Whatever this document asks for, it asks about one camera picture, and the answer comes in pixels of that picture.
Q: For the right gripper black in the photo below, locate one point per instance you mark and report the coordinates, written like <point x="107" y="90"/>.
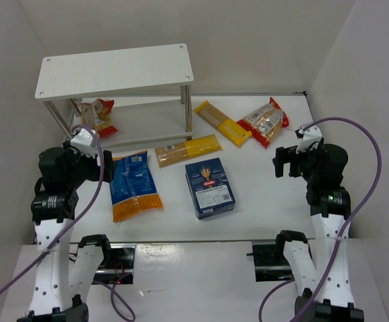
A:
<point x="289" y="162"/>

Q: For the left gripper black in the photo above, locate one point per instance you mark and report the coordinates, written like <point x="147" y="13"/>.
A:
<point x="105" y="164"/>

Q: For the red fusilli bag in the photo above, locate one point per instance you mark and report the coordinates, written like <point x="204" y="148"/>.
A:
<point x="265" y="122"/>
<point x="97" y="116"/>

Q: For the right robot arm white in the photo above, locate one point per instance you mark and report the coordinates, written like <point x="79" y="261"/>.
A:
<point x="322" y="280"/>

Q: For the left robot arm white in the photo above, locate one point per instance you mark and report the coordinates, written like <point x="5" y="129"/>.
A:
<point x="61" y="287"/>

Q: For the blue orange pasta bag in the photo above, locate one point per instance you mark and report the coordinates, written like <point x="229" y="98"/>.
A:
<point x="132" y="189"/>

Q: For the yellow spaghetti bag near shelf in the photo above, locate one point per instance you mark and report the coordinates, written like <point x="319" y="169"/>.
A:
<point x="173" y="154"/>

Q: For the white two-tier metal shelf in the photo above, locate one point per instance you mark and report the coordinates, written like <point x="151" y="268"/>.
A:
<point x="150" y="87"/>

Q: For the blue Barilla pasta box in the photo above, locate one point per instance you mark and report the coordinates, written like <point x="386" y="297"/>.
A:
<point x="209" y="188"/>

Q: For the yellow spaghetti bag far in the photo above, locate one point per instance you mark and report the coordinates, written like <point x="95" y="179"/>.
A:
<point x="223" y="124"/>

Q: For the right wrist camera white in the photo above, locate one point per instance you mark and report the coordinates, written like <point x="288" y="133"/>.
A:
<point x="310" y="137"/>

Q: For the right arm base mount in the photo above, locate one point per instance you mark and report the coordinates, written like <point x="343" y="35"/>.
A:
<point x="269" y="266"/>

